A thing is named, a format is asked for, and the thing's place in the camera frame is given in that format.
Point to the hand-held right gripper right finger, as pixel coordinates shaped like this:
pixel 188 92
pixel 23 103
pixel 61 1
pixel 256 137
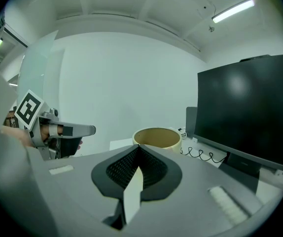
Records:
pixel 193 194

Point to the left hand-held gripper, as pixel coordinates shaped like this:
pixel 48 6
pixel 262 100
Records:
pixel 29 108

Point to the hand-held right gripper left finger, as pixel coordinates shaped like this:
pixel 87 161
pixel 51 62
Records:
pixel 82 181

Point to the person's left forearm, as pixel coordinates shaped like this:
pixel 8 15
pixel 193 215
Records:
pixel 15 136

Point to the person's left hand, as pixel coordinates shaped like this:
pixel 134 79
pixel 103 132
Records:
pixel 45 132

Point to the beige round bucket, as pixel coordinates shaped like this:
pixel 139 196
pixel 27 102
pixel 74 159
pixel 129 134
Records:
pixel 156 137

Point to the dark grey desktop computer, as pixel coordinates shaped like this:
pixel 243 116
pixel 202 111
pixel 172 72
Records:
pixel 191 122

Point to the frosted glass panel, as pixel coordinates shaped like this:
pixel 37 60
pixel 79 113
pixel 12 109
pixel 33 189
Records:
pixel 38 70

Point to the large black monitor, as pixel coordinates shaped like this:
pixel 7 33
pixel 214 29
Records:
pixel 250 107

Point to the long ceiling light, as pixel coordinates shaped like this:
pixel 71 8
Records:
pixel 232 10

